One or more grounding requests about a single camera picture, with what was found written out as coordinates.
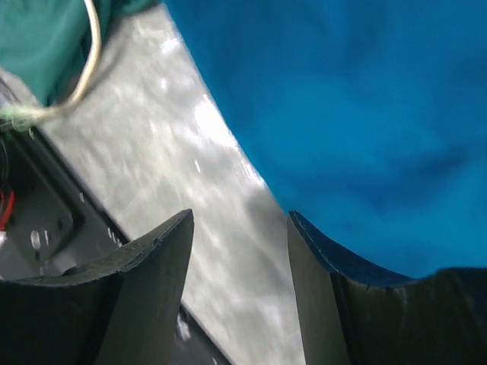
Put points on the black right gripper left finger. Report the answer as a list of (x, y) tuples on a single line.
[(119, 309)]

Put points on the teal blue t shirt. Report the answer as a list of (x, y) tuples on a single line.
[(367, 117)]

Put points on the dark green shorts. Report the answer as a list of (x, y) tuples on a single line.
[(55, 49)]

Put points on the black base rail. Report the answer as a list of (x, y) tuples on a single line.
[(50, 223)]

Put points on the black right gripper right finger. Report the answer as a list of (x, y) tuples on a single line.
[(352, 311)]

